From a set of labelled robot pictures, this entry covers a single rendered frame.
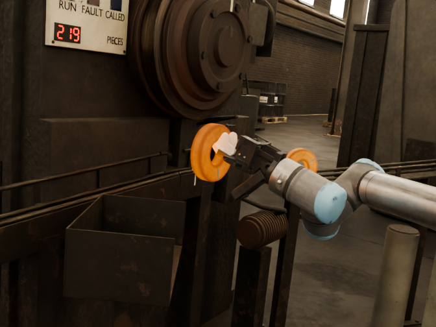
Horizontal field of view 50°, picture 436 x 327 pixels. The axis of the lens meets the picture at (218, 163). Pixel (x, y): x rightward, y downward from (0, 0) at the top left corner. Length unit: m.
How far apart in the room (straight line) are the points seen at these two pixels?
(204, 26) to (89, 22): 0.31
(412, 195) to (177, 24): 0.77
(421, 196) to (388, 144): 3.08
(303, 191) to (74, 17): 0.74
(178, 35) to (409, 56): 2.91
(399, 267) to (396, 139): 2.23
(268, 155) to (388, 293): 1.00
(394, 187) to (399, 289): 0.91
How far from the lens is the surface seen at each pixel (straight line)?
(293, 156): 1.80
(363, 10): 10.31
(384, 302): 1.99
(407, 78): 4.05
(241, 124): 1.91
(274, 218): 1.78
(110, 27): 1.41
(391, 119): 4.10
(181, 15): 1.38
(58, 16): 1.30
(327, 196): 1.05
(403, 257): 1.92
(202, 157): 1.18
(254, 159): 1.14
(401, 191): 1.08
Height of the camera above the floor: 1.02
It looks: 10 degrees down
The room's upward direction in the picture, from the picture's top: 6 degrees clockwise
